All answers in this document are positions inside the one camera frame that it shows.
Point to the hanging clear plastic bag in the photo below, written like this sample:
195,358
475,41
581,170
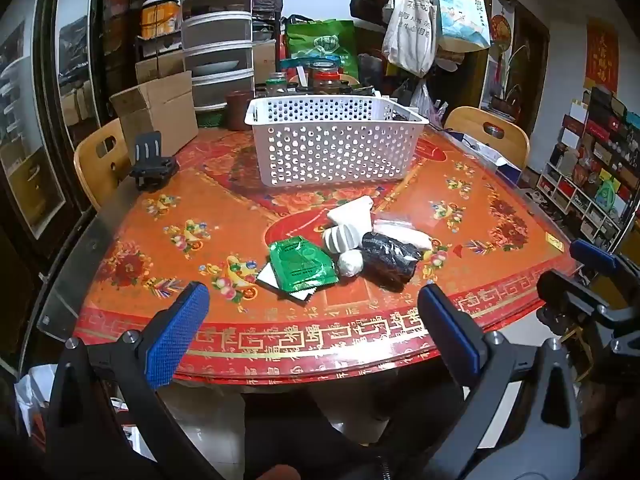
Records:
422,99

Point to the shelf of assorted boxes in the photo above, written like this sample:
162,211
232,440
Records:
595,170

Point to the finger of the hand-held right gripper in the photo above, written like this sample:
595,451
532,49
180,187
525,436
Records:
560,287
592,255

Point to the brown canister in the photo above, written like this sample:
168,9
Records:
239,110

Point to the orange box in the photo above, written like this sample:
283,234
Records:
160,17

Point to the white striped sock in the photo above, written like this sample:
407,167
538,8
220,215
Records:
340,239

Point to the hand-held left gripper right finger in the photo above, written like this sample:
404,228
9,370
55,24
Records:
447,330

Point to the white cloth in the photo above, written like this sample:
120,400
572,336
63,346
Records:
350,212

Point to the white plastic bag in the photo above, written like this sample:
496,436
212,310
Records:
32,395

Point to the white perforated plastic basket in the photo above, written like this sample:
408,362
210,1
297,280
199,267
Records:
325,150

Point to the green-lidded clear jar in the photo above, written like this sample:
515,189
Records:
276,85

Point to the white square packet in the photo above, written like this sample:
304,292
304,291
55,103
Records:
266,277

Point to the wooden chair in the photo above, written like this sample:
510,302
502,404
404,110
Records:
465,122
95,172

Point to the black plastic packet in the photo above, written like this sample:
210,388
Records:
387,257

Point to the large cardboard box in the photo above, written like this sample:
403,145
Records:
155,110

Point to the white plastic drawer tower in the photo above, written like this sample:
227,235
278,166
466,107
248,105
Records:
217,35

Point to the red-lidded pickle jar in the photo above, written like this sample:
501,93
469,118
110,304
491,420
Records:
325,82

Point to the small cardboard box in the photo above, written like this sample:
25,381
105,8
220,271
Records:
264,60

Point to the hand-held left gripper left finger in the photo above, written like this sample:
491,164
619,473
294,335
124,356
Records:
175,332

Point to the blue printed tote bag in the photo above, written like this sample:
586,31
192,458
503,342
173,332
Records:
460,15

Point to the green foil packet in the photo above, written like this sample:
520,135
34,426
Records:
300,265

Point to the green shopping bag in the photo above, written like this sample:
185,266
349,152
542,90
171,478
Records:
320,42

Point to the red wall poster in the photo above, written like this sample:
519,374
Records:
601,55

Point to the clear plastic bag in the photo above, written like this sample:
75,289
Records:
410,237
422,99

